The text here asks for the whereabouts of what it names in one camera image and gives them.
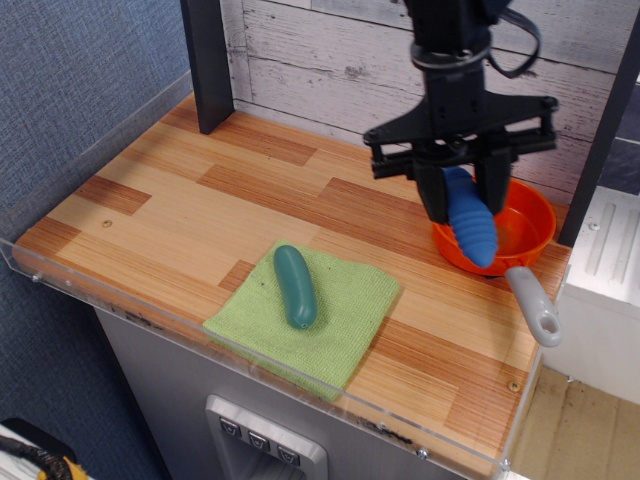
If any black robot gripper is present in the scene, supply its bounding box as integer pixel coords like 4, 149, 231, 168
364, 42, 559, 224

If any blue handled fork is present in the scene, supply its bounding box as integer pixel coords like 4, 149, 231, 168
444, 167, 498, 268

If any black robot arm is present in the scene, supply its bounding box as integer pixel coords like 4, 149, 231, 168
364, 1, 559, 224

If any green cloth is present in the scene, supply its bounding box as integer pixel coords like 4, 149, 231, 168
203, 241, 400, 401

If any white ribbed appliance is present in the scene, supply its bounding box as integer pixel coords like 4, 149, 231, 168
543, 186, 639, 403

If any green toy cucumber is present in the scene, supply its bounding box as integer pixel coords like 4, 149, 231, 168
273, 245, 319, 330

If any silver toy fridge cabinet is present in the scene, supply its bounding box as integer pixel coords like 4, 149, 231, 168
97, 311, 462, 479

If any clear acrylic guard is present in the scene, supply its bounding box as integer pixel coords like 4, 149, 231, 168
1, 79, 540, 479

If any orange pan with grey handle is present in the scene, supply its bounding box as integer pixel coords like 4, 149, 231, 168
433, 180, 563, 348

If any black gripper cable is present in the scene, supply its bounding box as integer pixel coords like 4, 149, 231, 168
487, 7, 544, 80

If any right dark grey post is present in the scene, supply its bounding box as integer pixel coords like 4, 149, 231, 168
557, 47, 640, 247

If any dark grey post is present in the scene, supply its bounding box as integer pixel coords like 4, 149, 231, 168
557, 47, 640, 247
180, 0, 235, 135

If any left dark grey post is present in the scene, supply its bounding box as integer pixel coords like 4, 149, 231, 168
180, 0, 235, 135

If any black and yellow cable bundle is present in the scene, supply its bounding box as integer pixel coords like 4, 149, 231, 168
0, 418, 89, 480

